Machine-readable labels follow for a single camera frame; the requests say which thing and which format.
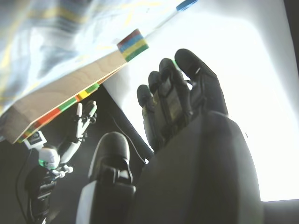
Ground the green cylinder block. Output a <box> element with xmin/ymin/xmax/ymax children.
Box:
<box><xmin>84</xmin><ymin>83</ymin><xmax>100</xmax><ymax>94</ymax></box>

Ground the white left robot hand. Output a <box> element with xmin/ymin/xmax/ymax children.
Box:
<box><xmin>76</xmin><ymin>48</ymin><xmax>262</xmax><ymax>224</ymax></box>

